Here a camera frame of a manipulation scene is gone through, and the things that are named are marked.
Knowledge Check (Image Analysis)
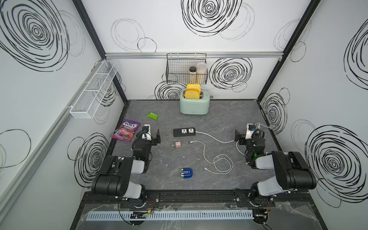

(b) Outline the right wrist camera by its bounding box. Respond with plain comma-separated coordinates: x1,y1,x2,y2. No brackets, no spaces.
246,123,256,140

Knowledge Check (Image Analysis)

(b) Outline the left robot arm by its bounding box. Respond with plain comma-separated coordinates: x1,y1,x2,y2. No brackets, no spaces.
91,125,161,202

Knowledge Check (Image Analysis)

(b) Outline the white lid plastic jar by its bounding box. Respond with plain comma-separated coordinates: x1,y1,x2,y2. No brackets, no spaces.
196,62,208,84

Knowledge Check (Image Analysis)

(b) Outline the purple Fox's candy bag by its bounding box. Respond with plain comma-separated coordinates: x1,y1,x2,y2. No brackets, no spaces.
112,119,140,142

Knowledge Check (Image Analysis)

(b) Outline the grey slotted cable duct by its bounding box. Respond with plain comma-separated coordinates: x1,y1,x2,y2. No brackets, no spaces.
86,210,254,221

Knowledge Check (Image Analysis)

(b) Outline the green candy packet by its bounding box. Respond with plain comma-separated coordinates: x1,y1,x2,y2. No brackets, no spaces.
147,112,159,120

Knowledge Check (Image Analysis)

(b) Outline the white USB charging cable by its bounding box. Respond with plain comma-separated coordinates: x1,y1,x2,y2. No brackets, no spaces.
188,140,234,175

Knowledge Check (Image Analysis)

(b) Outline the mint green toaster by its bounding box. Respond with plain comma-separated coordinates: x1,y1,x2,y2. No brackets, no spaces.
179,87,210,115

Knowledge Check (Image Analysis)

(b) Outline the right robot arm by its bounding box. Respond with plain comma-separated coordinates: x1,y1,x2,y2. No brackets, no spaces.
234,128,317,205

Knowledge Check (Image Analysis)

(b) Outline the dark lid spice jar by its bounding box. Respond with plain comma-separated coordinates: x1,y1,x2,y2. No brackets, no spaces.
189,66,197,84

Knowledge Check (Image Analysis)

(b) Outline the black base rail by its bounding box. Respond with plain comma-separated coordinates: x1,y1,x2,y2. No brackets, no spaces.
79,189,314,209

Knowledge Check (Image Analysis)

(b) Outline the black wire basket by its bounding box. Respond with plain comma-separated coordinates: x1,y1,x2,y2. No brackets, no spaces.
165,53,209,85

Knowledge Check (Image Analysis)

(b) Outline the white wire wall shelf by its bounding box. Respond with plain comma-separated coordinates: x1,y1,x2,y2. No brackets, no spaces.
70,60,119,119

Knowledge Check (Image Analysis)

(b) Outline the black power strip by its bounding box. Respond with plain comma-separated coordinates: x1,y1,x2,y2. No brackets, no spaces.
173,127,196,137

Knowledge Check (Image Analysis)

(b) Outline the yellow sponge toast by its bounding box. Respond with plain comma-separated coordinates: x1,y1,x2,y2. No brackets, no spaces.
184,84,201,99

